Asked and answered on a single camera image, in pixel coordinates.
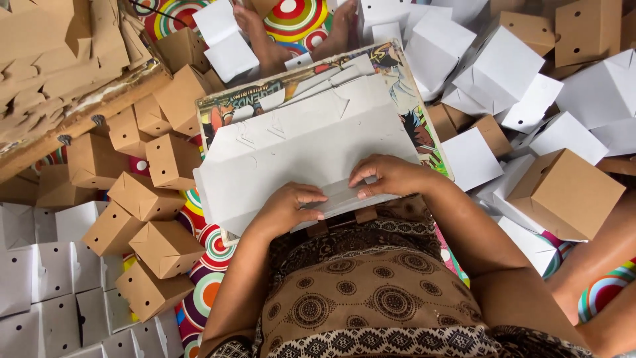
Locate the colourful circle-patterned mat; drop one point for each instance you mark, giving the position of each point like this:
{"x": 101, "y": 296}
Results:
{"x": 293, "y": 15}

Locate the stack of white cardboard blanks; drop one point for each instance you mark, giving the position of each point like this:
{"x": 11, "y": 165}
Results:
{"x": 318, "y": 92}

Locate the person's right hand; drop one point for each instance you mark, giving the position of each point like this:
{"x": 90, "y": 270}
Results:
{"x": 397, "y": 174}

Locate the person's left hand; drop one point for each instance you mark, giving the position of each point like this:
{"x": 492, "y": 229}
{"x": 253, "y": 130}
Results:
{"x": 278, "y": 211}

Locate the heap of white cardboard boxes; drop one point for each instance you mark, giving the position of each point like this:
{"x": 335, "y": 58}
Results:
{"x": 497, "y": 69}

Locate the pile of flat brown cardboard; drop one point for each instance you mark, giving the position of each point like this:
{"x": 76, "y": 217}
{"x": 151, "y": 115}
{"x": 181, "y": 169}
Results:
{"x": 49, "y": 49}

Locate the rows of white cardboard boxes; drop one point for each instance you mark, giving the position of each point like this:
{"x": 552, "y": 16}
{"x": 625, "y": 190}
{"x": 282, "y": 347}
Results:
{"x": 54, "y": 278}

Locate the metal bolt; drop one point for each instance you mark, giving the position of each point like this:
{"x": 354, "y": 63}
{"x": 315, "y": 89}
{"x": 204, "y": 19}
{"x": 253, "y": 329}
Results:
{"x": 64, "y": 139}
{"x": 98, "y": 120}

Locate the heap of brown cardboard boxes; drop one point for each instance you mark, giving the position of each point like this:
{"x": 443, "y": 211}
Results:
{"x": 169, "y": 159}

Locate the brown folded carton with holes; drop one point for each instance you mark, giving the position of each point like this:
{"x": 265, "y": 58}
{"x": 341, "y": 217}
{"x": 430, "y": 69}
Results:
{"x": 492, "y": 137}
{"x": 439, "y": 123}
{"x": 529, "y": 32}
{"x": 586, "y": 30}

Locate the worn wooden plank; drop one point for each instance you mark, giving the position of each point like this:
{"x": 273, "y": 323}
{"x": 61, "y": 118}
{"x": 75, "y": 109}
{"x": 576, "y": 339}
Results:
{"x": 99, "y": 112}

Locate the white folded cardboard piece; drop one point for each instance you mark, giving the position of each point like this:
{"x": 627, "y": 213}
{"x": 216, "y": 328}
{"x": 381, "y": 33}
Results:
{"x": 231, "y": 57}
{"x": 213, "y": 20}

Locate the brown patterned dress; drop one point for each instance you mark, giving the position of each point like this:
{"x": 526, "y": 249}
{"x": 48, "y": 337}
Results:
{"x": 377, "y": 298}

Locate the person's right foot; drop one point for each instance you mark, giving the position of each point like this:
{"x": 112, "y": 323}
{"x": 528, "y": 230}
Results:
{"x": 338, "y": 35}

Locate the colourful printed board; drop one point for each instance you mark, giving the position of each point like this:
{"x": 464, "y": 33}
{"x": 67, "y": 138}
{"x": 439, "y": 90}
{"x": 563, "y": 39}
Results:
{"x": 422, "y": 129}

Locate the large brown carton with holes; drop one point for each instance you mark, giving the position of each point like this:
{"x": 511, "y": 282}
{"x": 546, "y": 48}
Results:
{"x": 561, "y": 199}

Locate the white cardboard blank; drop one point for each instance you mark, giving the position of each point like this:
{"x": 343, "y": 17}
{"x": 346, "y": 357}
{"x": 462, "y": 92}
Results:
{"x": 298, "y": 154}

